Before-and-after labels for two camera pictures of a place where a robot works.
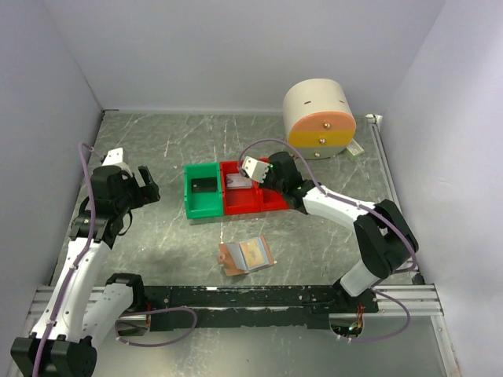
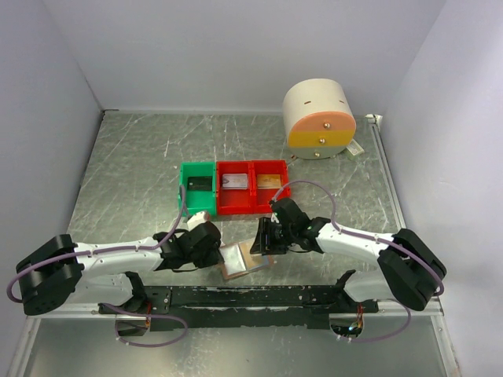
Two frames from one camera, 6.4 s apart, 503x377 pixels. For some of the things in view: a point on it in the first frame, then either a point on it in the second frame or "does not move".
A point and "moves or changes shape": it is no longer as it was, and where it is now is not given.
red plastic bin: x=239 y=200 moves or changes shape
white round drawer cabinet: x=319 y=118 does not move
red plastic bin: x=257 y=198 moves or changes shape
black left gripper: x=145 y=194 -> x=214 y=258
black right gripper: x=265 y=183 -> x=263 y=243
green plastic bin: x=203 y=204 moves or changes shape
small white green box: x=354 y=150 does not move
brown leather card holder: x=249 y=255 does not move
